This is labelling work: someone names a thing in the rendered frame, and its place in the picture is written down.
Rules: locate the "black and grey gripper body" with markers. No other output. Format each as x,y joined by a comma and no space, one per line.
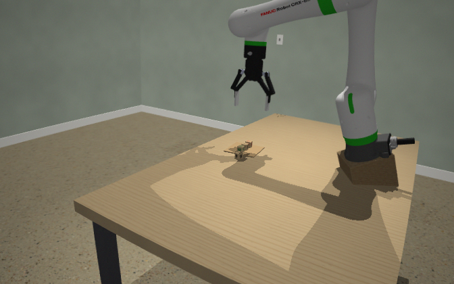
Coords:
258,68

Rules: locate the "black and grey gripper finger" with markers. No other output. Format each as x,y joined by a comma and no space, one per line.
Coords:
264,87
236,80

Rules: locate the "tan flat mat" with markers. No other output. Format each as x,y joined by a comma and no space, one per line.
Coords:
251,151

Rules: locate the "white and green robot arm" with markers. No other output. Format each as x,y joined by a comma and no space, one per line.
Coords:
355,105

